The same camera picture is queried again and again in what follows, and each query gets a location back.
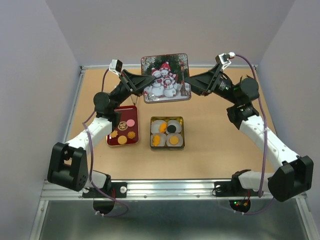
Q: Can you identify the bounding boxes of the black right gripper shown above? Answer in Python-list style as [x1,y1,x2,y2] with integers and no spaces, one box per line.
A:
[181,62,240,106]

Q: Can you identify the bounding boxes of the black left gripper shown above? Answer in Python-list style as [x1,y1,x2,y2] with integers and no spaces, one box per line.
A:
[110,70,157,112]

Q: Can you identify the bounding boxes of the gold tin lid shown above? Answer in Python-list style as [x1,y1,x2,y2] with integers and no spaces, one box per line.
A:
[140,53,192,104]

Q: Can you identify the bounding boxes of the orange fish cookie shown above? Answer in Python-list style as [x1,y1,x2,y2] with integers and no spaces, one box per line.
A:
[152,134,161,147]
[159,122,167,133]

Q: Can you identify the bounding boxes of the black round cookie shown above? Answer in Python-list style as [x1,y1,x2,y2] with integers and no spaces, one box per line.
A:
[166,124,177,133]

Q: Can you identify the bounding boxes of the metal tongs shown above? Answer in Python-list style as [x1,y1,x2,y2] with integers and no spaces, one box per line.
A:
[130,95,140,106]

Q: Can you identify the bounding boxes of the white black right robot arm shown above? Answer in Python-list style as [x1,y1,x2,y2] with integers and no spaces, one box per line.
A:
[185,63,314,202]

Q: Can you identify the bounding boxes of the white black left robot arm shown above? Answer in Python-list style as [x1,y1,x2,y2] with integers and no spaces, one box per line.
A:
[47,69,156,197]

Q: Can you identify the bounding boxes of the pink round cookie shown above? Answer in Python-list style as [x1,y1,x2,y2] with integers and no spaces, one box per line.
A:
[126,119,136,128]

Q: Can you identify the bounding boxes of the gold square tin box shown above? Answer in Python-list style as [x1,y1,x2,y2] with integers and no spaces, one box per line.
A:
[149,116,185,151]

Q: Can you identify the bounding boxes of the white paper cup back left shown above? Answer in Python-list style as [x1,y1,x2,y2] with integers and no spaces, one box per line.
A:
[150,119,167,134]

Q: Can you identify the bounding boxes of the white paper cup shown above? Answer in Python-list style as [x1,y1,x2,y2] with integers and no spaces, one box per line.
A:
[150,119,167,134]
[166,133,183,147]
[150,133,167,148]
[166,119,182,134]

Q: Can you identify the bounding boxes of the white paper cup back right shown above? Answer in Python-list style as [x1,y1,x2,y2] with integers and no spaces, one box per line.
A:
[166,119,182,134]

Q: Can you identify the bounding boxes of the red rectangular tray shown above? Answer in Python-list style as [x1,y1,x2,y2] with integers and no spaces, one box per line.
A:
[106,105,140,147]

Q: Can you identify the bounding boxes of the small round tan cookie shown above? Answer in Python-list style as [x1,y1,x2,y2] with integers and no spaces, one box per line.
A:
[127,131,136,139]

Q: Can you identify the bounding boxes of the flower shaped cookie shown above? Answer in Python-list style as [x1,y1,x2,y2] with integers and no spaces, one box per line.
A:
[110,130,118,139]

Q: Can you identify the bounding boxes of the large round tan cookie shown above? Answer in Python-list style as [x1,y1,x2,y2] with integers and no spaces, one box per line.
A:
[117,135,128,145]

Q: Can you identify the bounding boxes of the white paper cup front left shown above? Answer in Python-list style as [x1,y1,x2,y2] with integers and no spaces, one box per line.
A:
[150,133,167,148]

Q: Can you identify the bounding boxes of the white paper cup front right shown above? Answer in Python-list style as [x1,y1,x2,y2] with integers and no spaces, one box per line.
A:
[166,133,183,147]

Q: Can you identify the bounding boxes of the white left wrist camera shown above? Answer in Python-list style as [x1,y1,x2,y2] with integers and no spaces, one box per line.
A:
[108,59,123,73]

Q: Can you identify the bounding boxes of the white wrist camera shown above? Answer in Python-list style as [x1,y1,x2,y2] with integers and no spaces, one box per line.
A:
[108,59,123,73]
[215,52,236,71]

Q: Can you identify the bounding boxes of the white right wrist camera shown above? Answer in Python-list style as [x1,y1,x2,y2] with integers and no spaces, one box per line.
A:
[215,52,236,71]

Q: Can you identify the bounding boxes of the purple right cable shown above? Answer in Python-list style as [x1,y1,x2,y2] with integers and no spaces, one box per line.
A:
[233,53,276,216]

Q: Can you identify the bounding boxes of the purple cable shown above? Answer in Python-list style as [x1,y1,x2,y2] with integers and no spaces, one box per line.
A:
[233,53,276,216]
[82,68,130,218]

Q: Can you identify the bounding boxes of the aluminium table edge rail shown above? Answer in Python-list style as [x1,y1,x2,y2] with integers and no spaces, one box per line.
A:
[79,64,258,76]

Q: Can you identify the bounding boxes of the aluminium front rail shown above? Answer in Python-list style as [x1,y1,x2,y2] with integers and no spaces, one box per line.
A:
[41,177,308,201]

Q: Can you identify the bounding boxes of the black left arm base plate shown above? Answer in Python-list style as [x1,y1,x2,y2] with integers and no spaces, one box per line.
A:
[82,181,127,199]

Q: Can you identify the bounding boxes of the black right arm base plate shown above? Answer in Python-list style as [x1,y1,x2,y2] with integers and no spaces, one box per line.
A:
[211,180,258,198]

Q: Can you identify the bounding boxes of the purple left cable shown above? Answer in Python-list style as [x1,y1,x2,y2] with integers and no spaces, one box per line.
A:
[82,68,130,218]

